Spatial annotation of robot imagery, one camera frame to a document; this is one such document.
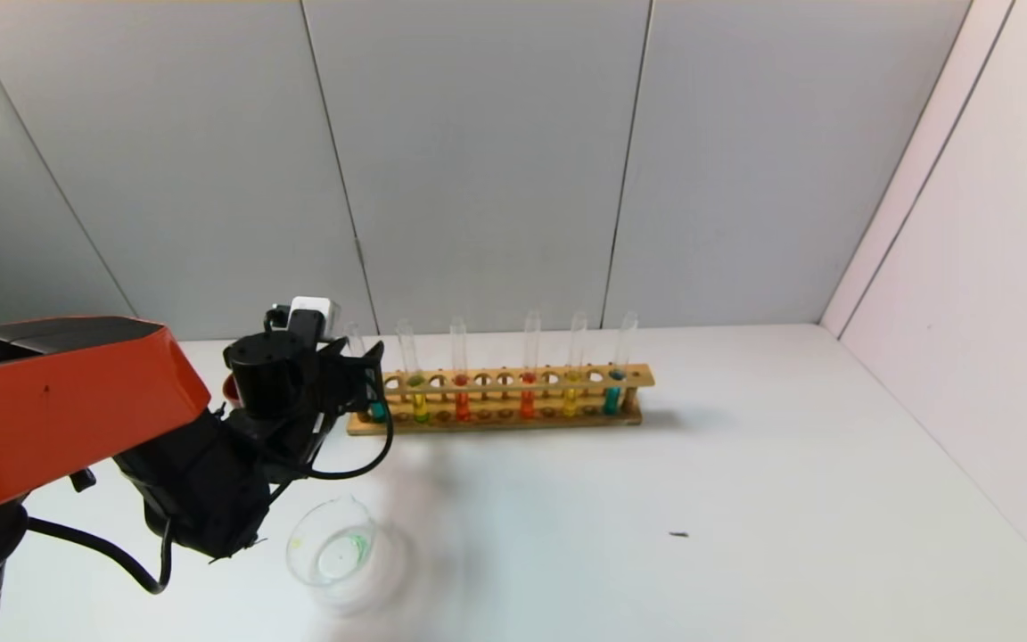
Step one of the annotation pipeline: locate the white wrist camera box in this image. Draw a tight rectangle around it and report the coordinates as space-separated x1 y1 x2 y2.
287 297 340 345

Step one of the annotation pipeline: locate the orange pigment test tube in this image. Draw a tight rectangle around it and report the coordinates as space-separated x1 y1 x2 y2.
520 311 542 420
450 317 472 422

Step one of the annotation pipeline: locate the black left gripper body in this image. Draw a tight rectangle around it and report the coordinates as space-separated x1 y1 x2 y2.
317 350 390 423

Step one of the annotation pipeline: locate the blue pigment test tube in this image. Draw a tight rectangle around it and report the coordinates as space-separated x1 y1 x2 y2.
602 311 638 416
345 322 390 424

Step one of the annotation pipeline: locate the wooden test tube rack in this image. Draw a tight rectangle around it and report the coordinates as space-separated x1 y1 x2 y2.
346 363 655 436

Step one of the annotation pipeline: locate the yellow pigment test tube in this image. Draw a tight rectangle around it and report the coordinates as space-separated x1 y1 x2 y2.
562 311 587 418

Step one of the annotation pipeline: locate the clear glass beaker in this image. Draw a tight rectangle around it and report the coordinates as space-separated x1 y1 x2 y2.
285 496 398 612

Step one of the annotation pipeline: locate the yellow-green pigment test tube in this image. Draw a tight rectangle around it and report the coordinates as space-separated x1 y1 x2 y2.
397 319 432 424

